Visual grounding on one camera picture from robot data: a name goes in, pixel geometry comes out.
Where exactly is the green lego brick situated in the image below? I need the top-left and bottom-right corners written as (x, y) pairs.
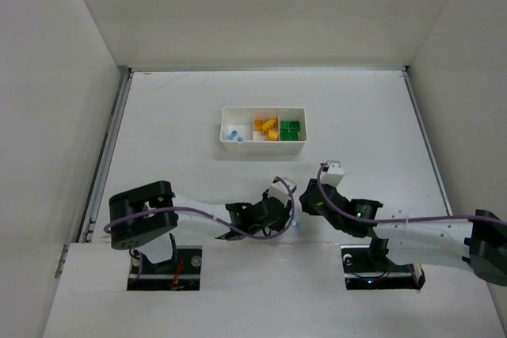
top-left (288, 131), bottom-right (299, 141)
top-left (280, 131), bottom-right (289, 141)
top-left (280, 121), bottom-right (290, 131)
top-left (288, 120), bottom-right (301, 132)

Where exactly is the yellow arched lego brick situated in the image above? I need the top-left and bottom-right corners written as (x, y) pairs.
top-left (262, 119), bottom-right (277, 134)

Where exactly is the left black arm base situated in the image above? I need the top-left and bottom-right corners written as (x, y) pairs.
top-left (127, 234), bottom-right (203, 292)

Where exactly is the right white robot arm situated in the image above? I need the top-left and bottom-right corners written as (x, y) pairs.
top-left (299, 178), bottom-right (506, 287)

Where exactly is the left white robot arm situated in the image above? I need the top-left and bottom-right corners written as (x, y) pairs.
top-left (104, 177), bottom-right (297, 264)

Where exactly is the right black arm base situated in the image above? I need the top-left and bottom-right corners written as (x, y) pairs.
top-left (341, 238), bottom-right (425, 291)

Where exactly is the white divided container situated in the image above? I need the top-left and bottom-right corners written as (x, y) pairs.
top-left (219, 106), bottom-right (307, 155)

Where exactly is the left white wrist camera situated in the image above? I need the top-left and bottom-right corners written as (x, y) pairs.
top-left (268, 177), bottom-right (297, 206)

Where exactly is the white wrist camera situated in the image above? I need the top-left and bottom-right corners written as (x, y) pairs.
top-left (319, 160), bottom-right (345, 188)
top-left (268, 177), bottom-right (297, 206)

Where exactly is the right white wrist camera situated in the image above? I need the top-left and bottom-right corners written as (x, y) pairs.
top-left (319, 160), bottom-right (345, 188)

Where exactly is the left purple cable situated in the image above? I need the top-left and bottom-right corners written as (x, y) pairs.
top-left (103, 176), bottom-right (298, 282)

